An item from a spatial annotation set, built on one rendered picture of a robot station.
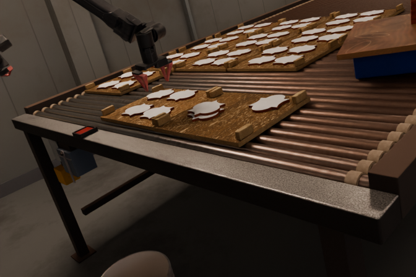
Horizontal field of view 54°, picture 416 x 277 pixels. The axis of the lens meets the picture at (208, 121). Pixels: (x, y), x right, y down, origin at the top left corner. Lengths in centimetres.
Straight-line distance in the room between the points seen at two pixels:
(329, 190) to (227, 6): 431
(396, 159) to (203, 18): 410
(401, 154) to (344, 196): 15
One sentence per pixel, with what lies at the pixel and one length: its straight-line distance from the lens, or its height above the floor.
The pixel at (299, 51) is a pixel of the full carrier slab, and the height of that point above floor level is 95.
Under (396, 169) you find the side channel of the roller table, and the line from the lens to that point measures 85.
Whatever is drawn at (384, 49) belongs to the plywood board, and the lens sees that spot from 136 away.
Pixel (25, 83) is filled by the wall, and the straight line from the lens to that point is 402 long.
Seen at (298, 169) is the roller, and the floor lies 91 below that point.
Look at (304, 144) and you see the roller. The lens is 107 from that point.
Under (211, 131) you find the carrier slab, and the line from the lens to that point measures 124.
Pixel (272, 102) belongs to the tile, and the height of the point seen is 95.
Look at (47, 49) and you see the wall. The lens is 406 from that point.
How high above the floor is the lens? 137
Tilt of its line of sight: 19 degrees down
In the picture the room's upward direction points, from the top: 15 degrees counter-clockwise
